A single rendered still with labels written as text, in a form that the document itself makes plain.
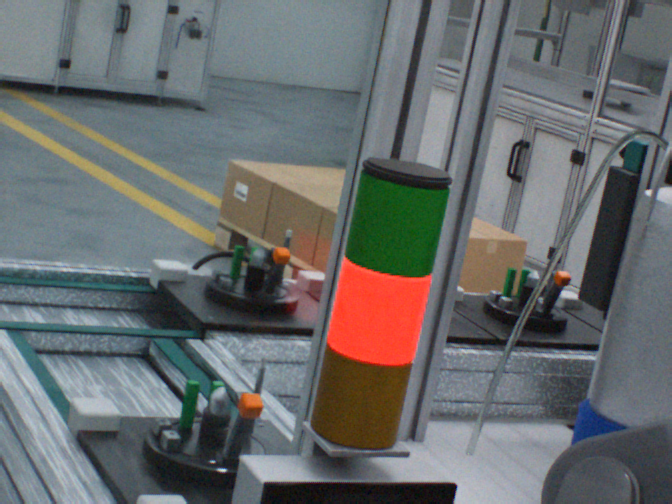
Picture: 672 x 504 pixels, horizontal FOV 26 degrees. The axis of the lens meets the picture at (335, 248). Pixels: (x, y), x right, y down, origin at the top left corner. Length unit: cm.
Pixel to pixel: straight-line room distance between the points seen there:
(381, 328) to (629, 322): 103
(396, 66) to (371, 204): 8
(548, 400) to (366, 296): 149
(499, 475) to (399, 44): 126
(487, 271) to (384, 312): 522
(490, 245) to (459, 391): 381
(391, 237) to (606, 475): 20
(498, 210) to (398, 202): 640
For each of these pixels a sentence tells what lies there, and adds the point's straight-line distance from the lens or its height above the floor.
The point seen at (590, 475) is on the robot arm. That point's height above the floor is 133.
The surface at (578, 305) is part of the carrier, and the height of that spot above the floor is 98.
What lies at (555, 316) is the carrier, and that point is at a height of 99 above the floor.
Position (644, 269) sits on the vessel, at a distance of 177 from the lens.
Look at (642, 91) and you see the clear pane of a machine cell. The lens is 655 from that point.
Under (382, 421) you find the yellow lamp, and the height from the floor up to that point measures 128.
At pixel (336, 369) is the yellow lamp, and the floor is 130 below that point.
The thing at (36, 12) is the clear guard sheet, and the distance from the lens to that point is 73.
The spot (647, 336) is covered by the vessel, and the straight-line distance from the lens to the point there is 178.
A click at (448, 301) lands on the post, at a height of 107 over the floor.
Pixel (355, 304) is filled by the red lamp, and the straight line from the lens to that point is 78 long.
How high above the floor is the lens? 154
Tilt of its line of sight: 13 degrees down
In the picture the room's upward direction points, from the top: 11 degrees clockwise
